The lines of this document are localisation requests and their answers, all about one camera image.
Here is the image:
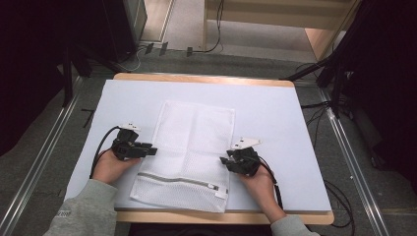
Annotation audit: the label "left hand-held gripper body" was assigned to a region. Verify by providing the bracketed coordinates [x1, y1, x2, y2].
[110, 122, 149, 162]

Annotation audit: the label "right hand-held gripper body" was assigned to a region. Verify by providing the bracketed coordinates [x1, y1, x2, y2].
[225, 136, 263, 178]

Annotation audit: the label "white mesh laundry bag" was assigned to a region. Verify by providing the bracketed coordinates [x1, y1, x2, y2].
[129, 99, 236, 213]

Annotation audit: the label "person's left hand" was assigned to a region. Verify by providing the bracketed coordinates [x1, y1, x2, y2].
[91, 148, 142, 187]

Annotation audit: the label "person's right hand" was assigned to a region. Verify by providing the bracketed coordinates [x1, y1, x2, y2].
[236, 162, 282, 213]

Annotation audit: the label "white table mat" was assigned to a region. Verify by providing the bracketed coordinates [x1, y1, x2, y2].
[62, 79, 332, 212]

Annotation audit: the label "person's dark trousers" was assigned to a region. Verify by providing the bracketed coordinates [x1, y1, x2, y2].
[127, 222, 273, 236]

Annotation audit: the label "wooden table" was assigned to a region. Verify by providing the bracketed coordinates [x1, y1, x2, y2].
[112, 72, 335, 226]

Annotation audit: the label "black metal stand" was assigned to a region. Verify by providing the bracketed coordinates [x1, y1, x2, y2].
[60, 40, 127, 108]
[278, 0, 375, 120]

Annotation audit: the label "dark curtain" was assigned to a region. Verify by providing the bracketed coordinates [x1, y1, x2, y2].
[340, 0, 417, 195]
[0, 0, 139, 157]

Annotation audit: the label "grey cabinet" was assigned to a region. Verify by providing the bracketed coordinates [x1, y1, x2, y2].
[122, 0, 149, 45]

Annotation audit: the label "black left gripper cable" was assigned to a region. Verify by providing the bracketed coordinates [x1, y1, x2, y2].
[89, 125, 122, 180]

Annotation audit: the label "white floor cable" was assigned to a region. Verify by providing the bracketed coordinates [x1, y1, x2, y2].
[122, 44, 149, 74]

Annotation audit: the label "black floor cable bundle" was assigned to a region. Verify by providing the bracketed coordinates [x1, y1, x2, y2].
[299, 100, 332, 149]

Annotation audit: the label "metal floor rail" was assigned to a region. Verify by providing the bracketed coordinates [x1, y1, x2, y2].
[0, 76, 84, 236]
[318, 88, 391, 236]

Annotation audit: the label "black looped floor cable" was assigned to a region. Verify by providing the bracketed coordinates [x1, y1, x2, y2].
[323, 178, 357, 236]

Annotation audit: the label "black hanging cable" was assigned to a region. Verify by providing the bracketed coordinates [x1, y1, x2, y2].
[191, 0, 226, 54]

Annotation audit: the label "light wooden furniture frame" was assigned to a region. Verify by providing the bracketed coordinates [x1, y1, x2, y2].
[202, 0, 362, 62]

